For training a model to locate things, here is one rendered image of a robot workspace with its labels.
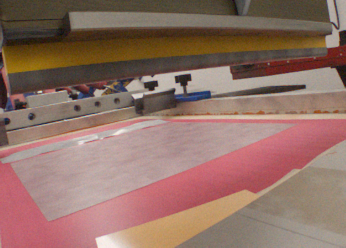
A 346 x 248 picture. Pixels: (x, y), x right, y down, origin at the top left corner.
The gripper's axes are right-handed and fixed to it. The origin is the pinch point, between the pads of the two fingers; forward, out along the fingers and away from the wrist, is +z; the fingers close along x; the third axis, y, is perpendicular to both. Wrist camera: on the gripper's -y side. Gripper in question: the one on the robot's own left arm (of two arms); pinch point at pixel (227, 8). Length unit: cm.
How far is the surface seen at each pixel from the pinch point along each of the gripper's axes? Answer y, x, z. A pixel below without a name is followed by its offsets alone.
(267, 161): -1.2, 1.4, 13.9
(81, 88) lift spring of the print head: -35, -142, -1
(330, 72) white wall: -200, -74, 12
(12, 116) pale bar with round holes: 12, -68, 7
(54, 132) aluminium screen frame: 3, -61, 13
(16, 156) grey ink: 15.1, -37.1, 13.6
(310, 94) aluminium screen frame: -25.6, -6.1, 10.7
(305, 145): -7.1, 2.1, 13.9
